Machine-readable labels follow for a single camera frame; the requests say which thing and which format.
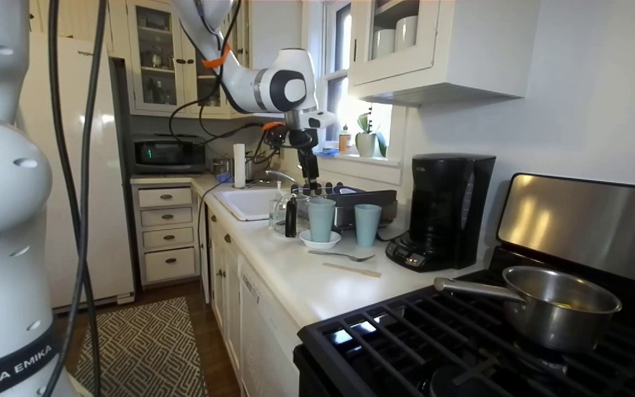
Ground clear soap bottle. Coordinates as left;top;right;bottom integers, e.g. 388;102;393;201
268;182;284;230

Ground black cable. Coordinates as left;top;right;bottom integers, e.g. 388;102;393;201
196;181;225;260

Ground wall cabinet door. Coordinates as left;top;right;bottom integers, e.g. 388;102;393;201
348;0;442;87

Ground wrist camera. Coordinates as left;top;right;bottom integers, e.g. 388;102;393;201
265;127;290;149

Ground drawer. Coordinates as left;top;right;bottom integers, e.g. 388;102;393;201
142;227;195;249
144;248;197;283
140;207;194;228
138;187;193;208

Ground metal tap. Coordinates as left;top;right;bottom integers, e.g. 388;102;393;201
264;169;302;191

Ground teal cup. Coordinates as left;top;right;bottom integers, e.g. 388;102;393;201
354;204;383;248

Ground white refrigerator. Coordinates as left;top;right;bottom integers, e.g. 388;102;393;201
17;32;136;313

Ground glass carafe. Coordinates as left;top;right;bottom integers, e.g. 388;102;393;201
272;193;310;238

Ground glass front cabinet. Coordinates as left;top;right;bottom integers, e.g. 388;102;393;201
106;0;253;120

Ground stack of teal cups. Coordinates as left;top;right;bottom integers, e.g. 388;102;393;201
308;198;337;243

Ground potted plant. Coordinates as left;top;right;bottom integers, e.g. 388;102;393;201
354;112;388;158

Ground wooden stir stick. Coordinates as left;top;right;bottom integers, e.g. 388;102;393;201
323;262;382;278

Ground black bottle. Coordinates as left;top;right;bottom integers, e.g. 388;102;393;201
285;196;298;238

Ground black toaster oven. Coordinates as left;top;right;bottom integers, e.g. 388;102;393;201
132;135;208;175

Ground dark dish rack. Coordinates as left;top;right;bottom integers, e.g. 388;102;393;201
295;186;399;230

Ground steel saucepan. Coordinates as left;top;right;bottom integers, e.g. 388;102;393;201
434;266;623;354

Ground window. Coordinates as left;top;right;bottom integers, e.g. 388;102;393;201
317;0;394;162

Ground black stove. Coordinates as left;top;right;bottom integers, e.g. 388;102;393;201
293;173;635;397

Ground stove burner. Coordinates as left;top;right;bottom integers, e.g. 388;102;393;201
425;356;511;397

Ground black coffee maker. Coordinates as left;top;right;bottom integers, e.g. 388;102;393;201
385;153;497;273

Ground patterned rug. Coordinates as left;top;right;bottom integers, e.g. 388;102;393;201
72;297;208;397

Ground paper towel roll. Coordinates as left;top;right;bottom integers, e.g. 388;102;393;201
233;143;247;189

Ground row of white canisters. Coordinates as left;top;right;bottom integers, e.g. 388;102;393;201
371;15;419;61

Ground white bowl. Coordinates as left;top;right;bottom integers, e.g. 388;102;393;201
299;229;342;250

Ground metal spoon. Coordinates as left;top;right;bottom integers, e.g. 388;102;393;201
308;249;376;262

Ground white wall cabinet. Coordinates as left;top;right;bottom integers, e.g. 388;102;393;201
347;0;542;107

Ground white sink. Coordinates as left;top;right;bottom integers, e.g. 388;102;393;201
213;187;286;222

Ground metal pot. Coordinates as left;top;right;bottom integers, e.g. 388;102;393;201
211;156;235;178

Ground base cabinet door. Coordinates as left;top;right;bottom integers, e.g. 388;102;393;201
209;212;242;375

